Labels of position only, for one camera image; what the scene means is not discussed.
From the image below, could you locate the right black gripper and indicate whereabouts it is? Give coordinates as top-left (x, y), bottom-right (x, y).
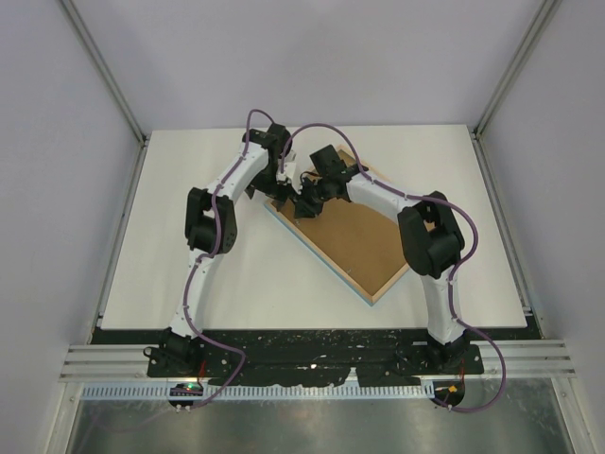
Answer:
top-left (288, 176), bottom-right (331, 219)

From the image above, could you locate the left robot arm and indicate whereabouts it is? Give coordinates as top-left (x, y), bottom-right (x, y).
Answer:
top-left (147, 123), bottom-right (292, 377)

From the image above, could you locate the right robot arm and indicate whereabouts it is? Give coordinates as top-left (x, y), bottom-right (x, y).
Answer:
top-left (295, 146), bottom-right (469, 373)

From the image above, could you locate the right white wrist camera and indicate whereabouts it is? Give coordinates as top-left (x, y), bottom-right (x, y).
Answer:
top-left (276, 162), bottom-right (300, 187)

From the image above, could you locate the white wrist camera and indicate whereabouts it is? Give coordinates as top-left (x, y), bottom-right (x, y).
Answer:
top-left (283, 149), bottom-right (296, 166)
top-left (276, 162), bottom-right (300, 187)

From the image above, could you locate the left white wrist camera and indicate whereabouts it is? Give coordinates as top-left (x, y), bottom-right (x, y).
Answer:
top-left (283, 149), bottom-right (296, 166)

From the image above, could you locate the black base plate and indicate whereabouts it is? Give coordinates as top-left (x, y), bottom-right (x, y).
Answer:
top-left (92, 328), bottom-right (484, 388)

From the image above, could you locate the left aluminium post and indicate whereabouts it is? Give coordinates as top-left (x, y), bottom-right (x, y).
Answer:
top-left (57, 0), bottom-right (147, 146)

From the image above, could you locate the aluminium post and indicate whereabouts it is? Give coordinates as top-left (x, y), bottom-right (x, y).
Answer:
top-left (57, 0), bottom-right (147, 146)
top-left (472, 0), bottom-right (562, 141)

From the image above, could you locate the perforated cable duct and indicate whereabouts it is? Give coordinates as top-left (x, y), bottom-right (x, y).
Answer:
top-left (80, 380), bottom-right (434, 401)

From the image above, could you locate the aluminium rail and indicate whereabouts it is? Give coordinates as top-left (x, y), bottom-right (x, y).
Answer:
top-left (60, 340), bottom-right (576, 382)

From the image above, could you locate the right aluminium post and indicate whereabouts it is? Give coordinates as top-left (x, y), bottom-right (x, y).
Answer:
top-left (472, 0), bottom-right (562, 141)

